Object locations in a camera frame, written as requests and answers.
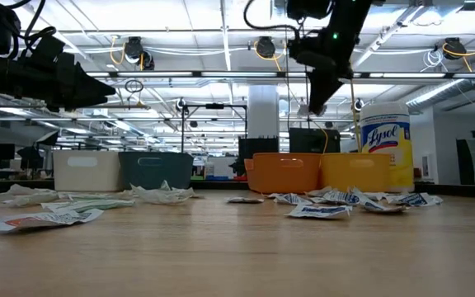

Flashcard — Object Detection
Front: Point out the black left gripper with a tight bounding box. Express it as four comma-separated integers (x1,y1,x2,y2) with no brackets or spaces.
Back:
12,51,117,113

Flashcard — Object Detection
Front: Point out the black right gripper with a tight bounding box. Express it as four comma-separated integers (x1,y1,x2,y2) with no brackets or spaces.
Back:
308,22,364,116

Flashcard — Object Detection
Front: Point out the Lysol wipes canister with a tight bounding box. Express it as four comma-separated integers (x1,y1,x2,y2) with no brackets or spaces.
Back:
359,101,415,194

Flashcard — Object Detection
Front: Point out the white plastic bin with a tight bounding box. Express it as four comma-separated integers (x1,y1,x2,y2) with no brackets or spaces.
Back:
53,149,124,193

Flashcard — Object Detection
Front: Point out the yellow plastic bin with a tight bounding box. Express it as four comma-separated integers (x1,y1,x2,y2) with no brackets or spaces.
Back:
318,153,392,194

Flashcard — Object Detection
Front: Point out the coral plastic bin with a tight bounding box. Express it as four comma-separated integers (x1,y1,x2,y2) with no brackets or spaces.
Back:
243,152,323,195

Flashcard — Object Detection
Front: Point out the white paper strip packet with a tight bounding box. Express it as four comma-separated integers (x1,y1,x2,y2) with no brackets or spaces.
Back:
58,189,134,202

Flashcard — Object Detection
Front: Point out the pale green wrapped packet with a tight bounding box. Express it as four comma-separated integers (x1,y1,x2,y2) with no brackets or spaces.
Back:
40,199,136,214

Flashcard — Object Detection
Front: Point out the teal plastic bin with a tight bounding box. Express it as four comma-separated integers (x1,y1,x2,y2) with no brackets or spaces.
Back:
117,151,195,191

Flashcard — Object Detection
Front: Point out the white gauze wrapper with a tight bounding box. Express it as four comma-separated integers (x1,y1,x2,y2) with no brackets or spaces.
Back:
0,183,60,207

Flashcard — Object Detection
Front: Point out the crumpled white wrapper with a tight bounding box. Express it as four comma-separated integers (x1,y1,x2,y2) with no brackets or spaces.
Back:
129,180,200,206

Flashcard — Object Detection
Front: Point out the white packet red print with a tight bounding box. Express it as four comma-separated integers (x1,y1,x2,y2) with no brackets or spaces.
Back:
0,208,105,233

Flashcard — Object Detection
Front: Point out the white box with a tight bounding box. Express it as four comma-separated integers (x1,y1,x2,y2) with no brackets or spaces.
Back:
204,156,238,179

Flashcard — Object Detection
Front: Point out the dark panel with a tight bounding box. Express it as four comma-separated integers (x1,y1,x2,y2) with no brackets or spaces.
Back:
455,139,475,186

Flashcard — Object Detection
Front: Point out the yellow hanging cable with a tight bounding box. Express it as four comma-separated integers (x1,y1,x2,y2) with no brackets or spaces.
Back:
348,61,363,153

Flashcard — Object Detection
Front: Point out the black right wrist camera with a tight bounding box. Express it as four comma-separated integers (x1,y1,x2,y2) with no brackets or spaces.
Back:
289,37,338,70

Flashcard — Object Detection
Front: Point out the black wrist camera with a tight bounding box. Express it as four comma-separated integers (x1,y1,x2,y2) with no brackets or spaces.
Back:
289,37,338,70
25,35,66,69

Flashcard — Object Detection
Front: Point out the black ceiling cable reel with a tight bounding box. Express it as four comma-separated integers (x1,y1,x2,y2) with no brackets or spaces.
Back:
443,36,468,61
122,35,156,71
256,35,278,59

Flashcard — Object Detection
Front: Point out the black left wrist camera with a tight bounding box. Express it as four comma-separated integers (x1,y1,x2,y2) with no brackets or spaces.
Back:
25,35,66,69

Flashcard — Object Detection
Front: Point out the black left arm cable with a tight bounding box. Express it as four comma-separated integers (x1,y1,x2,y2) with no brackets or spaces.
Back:
0,0,57,59

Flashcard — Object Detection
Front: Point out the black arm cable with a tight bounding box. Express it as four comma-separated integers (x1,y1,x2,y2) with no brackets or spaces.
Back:
243,0,301,42
0,0,57,59

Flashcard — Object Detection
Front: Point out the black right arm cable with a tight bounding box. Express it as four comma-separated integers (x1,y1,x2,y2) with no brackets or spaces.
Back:
243,0,301,42

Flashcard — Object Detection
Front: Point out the black gantry frame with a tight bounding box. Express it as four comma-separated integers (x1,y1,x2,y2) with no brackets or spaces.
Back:
181,102,249,154

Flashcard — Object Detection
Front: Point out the white ceiling wire bundle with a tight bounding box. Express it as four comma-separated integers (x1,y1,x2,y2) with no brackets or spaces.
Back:
421,48,444,73

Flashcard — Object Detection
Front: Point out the silver ventilation duct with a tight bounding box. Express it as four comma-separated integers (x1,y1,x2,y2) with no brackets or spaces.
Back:
404,51,475,111

